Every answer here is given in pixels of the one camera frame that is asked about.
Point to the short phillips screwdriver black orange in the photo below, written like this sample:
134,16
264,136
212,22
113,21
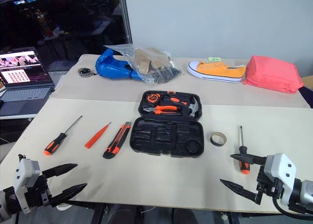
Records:
243,160

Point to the long flathead screwdriver black orange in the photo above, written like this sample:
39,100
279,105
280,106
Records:
56,143

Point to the orange canvas sneaker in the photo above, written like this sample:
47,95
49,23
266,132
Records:
215,71

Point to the clear plastic bag with contents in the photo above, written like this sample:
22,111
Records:
151,65

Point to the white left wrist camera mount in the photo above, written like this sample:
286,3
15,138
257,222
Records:
22,175

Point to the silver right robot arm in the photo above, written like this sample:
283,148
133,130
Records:
305,192

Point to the claw hammer black orange grip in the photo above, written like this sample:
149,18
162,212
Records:
179,101

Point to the orange black utility knife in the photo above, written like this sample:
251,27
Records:
116,143

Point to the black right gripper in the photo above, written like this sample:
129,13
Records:
267,186

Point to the grey tape roll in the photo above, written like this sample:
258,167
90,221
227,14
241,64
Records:
213,141

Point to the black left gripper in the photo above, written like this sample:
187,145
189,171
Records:
40,193

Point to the small round metal tin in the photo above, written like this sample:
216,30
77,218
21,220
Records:
83,72

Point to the small orange screwdriver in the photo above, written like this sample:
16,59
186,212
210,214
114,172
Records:
96,137

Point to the blue plastic bag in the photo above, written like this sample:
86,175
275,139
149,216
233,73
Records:
110,68

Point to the aluminium frame post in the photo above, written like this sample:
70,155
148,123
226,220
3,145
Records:
127,16

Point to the dark rounded shape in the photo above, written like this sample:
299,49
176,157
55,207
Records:
122,215
184,216

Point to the red fabric bag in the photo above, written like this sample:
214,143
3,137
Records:
271,73

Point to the black tool case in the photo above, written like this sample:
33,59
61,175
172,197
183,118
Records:
156,143

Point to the green sticky note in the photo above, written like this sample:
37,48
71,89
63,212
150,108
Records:
214,59

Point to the orange black tape measure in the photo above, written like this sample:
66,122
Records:
153,98

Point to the dark chair back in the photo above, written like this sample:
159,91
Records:
307,96

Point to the open laptop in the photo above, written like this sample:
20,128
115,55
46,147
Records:
22,87

